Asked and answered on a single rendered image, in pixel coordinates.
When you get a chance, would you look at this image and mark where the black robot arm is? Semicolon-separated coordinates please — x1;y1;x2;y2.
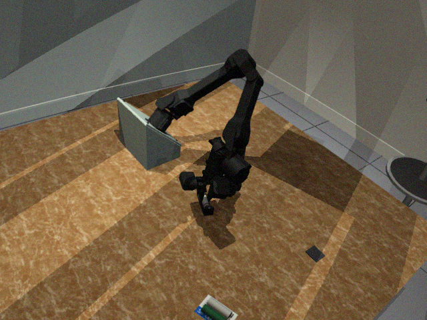
145;49;264;199

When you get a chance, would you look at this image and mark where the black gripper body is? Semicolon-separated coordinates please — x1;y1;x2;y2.
179;159;225;191

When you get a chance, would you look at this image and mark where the grey cylindrical battery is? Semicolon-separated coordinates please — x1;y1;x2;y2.
202;194;210;209

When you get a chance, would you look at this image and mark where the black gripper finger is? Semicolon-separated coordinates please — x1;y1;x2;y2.
207;185;212;202
196;188;207;203

